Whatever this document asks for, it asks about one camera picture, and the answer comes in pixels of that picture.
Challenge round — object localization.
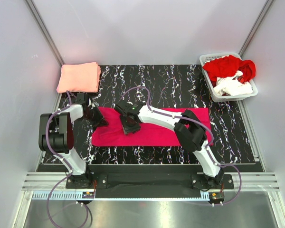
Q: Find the red t shirt in basket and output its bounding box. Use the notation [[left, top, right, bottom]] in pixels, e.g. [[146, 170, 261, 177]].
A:
[[203, 55, 256, 83]]

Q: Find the aluminium frame post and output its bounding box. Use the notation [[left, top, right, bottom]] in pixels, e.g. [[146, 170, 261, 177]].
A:
[[24, 0, 65, 66], [238, 0, 275, 57]]

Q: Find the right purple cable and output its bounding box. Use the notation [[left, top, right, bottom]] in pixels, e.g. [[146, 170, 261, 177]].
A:
[[120, 86, 243, 206]]

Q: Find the right aluminium frame post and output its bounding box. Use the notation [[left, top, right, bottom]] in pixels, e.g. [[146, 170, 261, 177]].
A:
[[238, 0, 275, 57]]

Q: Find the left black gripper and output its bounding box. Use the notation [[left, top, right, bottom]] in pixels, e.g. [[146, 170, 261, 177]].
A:
[[81, 106, 108, 128]]

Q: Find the white printed t shirt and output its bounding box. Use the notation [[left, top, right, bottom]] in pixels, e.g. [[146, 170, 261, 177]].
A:
[[214, 70, 253, 96]]

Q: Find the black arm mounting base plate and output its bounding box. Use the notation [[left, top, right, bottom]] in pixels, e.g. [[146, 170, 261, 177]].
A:
[[66, 173, 235, 190]]

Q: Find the magenta pink t shirt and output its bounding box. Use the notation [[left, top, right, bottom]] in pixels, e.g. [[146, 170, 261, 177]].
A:
[[92, 107, 211, 147]]

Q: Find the white plastic laundry basket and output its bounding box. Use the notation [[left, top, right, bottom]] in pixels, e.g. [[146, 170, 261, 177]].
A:
[[199, 53, 258, 102]]

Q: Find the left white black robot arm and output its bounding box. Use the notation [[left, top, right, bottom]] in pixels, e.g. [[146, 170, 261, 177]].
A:
[[38, 91, 109, 189]]

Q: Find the purple cable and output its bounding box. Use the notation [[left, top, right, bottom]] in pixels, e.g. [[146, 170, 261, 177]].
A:
[[45, 90, 93, 226], [120, 86, 243, 206]]

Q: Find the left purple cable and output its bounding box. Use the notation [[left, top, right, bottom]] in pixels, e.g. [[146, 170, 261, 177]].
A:
[[45, 90, 93, 226]]

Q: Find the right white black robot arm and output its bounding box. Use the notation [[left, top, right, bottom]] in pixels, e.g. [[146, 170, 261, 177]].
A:
[[114, 100, 224, 189]]

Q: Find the slotted white cable duct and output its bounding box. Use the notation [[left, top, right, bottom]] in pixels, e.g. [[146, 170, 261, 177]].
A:
[[33, 190, 209, 201]]

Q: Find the left aluminium frame post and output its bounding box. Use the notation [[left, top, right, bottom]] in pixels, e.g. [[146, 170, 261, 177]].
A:
[[24, 0, 65, 66]]

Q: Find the folded peach t shirt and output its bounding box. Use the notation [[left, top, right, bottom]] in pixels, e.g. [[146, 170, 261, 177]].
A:
[[57, 62, 101, 94]]

